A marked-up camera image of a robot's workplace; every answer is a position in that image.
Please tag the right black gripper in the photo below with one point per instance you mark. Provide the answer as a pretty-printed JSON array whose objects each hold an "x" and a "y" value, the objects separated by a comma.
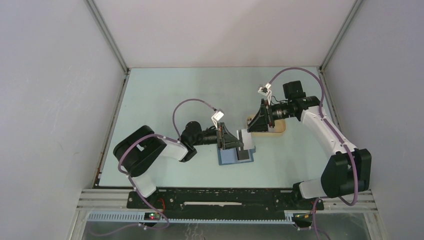
[{"x": 264, "y": 117}]

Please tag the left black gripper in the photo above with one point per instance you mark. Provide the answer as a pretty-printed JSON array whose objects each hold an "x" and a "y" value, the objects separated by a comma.
[{"x": 227, "y": 141}]

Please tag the white VIP card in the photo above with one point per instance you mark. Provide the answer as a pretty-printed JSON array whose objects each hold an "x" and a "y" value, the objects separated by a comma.
[{"x": 246, "y": 138}]

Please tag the blue card holder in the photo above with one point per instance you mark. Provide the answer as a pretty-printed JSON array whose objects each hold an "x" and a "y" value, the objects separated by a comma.
[{"x": 229, "y": 157}]

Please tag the black card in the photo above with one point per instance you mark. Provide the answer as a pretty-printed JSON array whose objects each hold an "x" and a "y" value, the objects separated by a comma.
[{"x": 243, "y": 155}]

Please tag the beige oval tray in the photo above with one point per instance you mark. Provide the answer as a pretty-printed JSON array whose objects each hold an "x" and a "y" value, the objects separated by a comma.
[{"x": 276, "y": 130}]

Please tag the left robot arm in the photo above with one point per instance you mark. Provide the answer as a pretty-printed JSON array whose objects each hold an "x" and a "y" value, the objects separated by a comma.
[{"x": 137, "y": 152}]

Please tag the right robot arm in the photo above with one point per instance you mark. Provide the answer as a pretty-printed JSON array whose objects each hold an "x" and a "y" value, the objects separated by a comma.
[{"x": 348, "y": 169}]

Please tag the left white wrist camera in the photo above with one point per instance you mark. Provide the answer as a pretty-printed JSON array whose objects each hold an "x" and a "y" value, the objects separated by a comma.
[{"x": 216, "y": 117}]

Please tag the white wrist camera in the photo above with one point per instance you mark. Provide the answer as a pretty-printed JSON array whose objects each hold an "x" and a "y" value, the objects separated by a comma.
[
  {"x": 265, "y": 90},
  {"x": 216, "y": 117}
]

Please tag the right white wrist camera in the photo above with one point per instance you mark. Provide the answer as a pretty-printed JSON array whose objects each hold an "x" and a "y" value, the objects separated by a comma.
[{"x": 265, "y": 90}]

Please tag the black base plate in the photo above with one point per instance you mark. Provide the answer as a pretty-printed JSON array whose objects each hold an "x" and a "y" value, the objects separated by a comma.
[{"x": 245, "y": 204}]

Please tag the aluminium frame rail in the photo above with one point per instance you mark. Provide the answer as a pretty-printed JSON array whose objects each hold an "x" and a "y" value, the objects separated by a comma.
[{"x": 117, "y": 199}]

